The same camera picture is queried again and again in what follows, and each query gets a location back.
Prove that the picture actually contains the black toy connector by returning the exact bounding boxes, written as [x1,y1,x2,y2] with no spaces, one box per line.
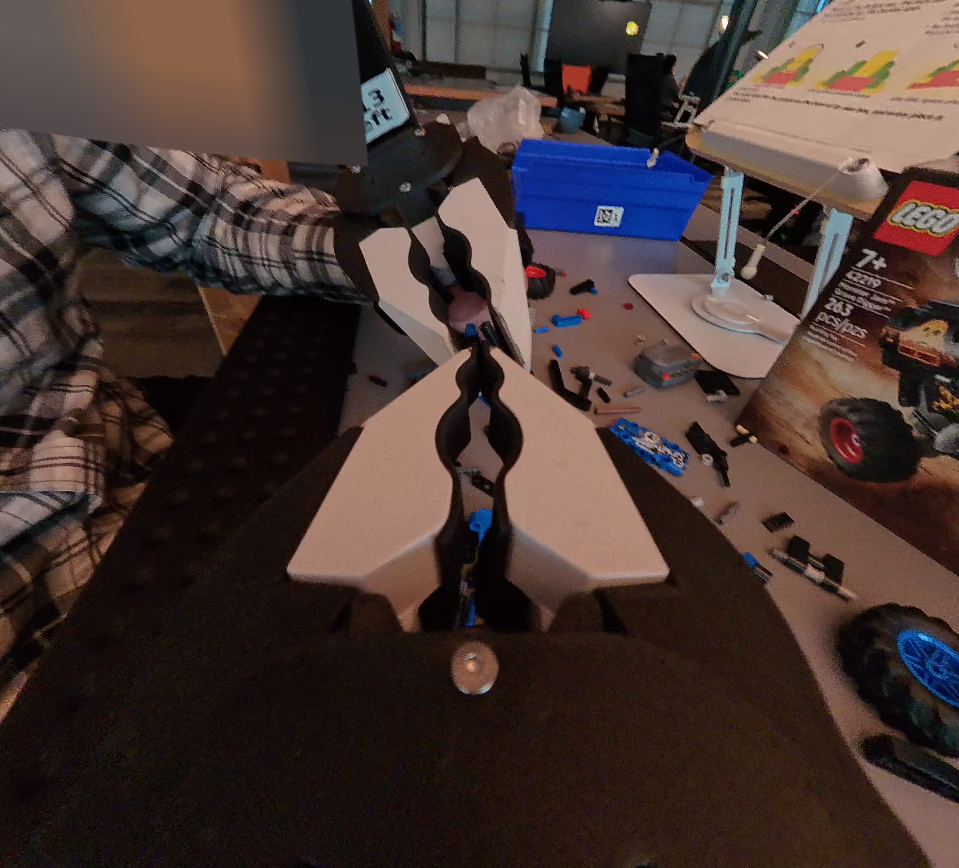
[771,534,860,601]

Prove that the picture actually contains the black square toy tile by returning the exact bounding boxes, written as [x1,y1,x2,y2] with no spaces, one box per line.
[693,367,741,402]

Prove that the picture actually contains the black office chair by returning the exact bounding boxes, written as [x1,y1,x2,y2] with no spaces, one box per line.
[625,50,684,136]

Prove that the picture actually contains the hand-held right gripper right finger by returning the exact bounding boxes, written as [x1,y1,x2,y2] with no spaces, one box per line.
[492,352,671,623]

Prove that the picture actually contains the grey toy motor block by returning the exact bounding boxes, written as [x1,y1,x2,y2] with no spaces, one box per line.
[633,340,707,391]

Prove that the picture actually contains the toy truck set box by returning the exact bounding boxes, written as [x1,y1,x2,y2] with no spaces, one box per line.
[744,166,959,572]

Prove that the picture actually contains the computer monitor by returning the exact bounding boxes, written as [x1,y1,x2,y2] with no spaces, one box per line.
[543,0,654,76]

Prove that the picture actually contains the blue bin with white tag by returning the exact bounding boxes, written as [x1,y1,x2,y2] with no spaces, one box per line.
[510,137,716,244]

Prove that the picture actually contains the black angled toy beam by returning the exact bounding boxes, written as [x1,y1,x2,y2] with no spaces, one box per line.
[861,732,959,806]

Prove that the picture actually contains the instruction booklet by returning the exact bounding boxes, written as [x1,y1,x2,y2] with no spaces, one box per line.
[688,0,959,183]

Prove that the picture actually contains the person's left hand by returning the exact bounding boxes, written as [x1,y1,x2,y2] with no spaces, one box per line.
[447,292,494,336]

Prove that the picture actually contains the black dotted mat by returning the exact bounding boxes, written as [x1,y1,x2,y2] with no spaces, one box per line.
[83,293,364,644]

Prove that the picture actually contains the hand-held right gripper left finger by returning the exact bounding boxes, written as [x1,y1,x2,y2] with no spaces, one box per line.
[287,349,470,622]

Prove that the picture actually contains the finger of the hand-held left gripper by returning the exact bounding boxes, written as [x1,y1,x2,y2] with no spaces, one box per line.
[360,221,463,367]
[435,179,534,367]

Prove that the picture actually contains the blue printed toy panel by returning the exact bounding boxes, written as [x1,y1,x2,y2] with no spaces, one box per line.
[610,418,692,478]

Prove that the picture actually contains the clear plastic bag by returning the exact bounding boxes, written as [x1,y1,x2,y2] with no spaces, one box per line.
[467,85,545,151]

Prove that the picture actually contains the person's plaid shirt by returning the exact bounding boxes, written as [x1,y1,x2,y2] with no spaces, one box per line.
[0,302,184,697]

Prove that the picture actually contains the black tire blue rim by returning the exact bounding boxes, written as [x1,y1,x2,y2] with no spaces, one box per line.
[835,600,959,758]

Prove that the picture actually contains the grey desk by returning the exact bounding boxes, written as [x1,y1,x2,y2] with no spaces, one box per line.
[342,224,959,868]

